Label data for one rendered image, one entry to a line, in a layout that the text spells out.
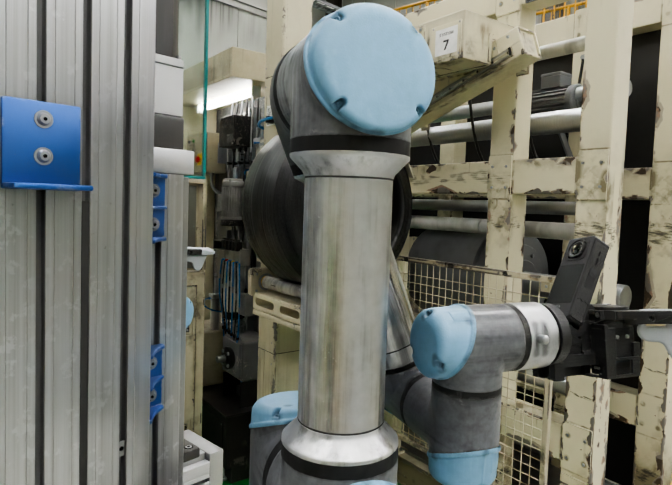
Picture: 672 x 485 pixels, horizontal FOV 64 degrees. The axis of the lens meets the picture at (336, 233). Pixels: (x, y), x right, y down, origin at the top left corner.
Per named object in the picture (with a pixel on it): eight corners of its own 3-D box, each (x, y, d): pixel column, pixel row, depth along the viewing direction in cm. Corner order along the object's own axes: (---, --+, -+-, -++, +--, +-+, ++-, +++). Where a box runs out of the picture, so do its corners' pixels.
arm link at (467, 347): (403, 374, 61) (406, 299, 60) (485, 366, 65) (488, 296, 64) (441, 398, 53) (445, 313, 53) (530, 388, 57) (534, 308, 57)
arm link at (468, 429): (455, 445, 68) (459, 359, 67) (514, 490, 57) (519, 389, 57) (399, 453, 65) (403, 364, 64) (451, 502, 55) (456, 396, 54)
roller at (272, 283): (259, 288, 193) (260, 275, 193) (270, 287, 195) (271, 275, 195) (314, 304, 165) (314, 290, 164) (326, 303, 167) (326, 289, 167)
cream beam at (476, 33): (340, 88, 209) (341, 50, 208) (388, 98, 224) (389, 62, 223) (462, 57, 160) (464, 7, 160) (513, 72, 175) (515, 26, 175)
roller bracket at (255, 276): (247, 295, 193) (247, 268, 192) (336, 288, 216) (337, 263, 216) (251, 296, 190) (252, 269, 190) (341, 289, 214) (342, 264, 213)
